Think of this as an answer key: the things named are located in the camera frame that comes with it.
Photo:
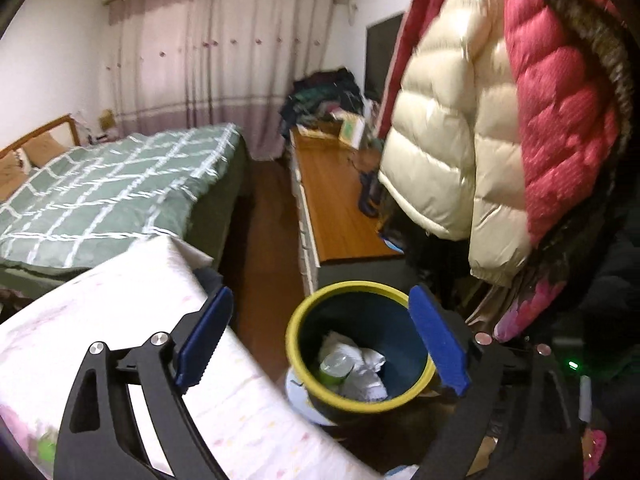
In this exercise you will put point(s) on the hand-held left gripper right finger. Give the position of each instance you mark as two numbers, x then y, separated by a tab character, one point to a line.
440	340

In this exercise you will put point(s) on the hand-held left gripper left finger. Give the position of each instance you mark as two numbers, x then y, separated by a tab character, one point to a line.
205	340

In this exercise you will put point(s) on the dark blue yellow-rimmed bin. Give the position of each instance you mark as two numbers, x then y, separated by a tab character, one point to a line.
390	320

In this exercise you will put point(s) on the green small bottle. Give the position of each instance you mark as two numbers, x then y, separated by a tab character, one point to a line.
335	367

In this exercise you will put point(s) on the green wipes packet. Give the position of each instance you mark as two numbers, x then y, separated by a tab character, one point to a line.
44	449

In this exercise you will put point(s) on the pink floral garment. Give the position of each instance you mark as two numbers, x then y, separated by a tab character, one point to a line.
522	310

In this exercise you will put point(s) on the white dotted tablecloth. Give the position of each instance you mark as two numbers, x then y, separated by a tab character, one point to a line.
250	410

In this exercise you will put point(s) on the dark blue object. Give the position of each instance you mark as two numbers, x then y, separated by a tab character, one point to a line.
371	192

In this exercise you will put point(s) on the green checked duvet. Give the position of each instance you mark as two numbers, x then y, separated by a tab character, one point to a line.
125	185

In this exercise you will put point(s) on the wooden dresser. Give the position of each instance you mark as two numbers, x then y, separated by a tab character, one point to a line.
335	200

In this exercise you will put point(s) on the cream puffer jacket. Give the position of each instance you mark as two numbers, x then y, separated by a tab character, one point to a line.
450	160

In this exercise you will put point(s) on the green and white box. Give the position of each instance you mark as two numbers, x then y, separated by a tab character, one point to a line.
351	130

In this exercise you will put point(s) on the small cardboard box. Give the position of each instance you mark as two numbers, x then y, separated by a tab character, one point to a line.
106	120

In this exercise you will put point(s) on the red puffer jacket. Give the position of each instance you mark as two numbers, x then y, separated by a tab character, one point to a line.
560	110

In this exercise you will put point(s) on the wooden bed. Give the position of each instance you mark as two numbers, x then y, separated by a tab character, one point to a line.
50	127

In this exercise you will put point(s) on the pile of mixed clothes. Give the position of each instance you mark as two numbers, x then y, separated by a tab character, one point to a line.
320	95

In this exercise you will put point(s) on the pink striped curtain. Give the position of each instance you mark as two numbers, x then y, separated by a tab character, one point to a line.
225	60

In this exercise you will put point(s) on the black flat television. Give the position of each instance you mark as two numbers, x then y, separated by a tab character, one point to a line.
382	60

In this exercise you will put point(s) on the dark red coat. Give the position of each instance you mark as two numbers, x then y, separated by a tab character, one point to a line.
420	20

